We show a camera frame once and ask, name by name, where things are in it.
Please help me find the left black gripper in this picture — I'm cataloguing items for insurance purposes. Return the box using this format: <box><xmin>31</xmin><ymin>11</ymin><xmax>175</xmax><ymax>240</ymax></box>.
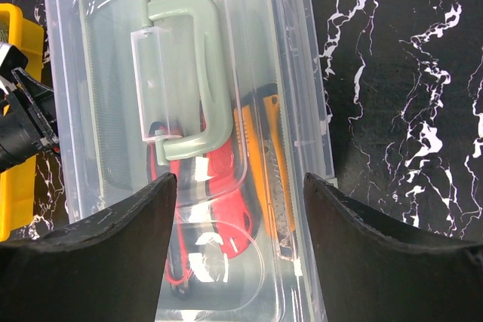
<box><xmin>1</xmin><ymin>67</ymin><xmax>60</xmax><ymax>156</ymax></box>

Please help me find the clear grey plastic toolbox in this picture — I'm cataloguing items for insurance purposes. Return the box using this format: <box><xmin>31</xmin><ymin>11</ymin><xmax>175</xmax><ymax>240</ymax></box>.
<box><xmin>45</xmin><ymin>0</ymin><xmax>334</xmax><ymax>321</ymax></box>

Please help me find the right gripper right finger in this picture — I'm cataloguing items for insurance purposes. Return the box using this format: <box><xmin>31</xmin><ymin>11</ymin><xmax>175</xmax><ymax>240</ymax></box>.
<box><xmin>303</xmin><ymin>173</ymin><xmax>482</xmax><ymax>321</ymax></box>

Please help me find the yellow plastic tray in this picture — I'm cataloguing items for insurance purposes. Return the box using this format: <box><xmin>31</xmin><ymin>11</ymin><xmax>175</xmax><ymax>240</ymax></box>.
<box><xmin>1</xmin><ymin>2</ymin><xmax>44</xmax><ymax>241</ymax></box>

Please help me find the red utility knife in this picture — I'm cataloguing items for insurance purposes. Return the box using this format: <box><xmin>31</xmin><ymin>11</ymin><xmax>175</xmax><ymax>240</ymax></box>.
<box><xmin>186</xmin><ymin>110</ymin><xmax>255</xmax><ymax>259</ymax></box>

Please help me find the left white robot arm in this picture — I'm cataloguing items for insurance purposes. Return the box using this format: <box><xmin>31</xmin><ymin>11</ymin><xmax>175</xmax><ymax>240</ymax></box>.
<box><xmin>1</xmin><ymin>42</ymin><xmax>60</xmax><ymax>172</ymax></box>

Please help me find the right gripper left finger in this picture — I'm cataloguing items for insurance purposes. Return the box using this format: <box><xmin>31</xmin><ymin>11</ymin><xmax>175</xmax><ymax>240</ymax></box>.
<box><xmin>1</xmin><ymin>173</ymin><xmax>177</xmax><ymax>321</ymax></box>

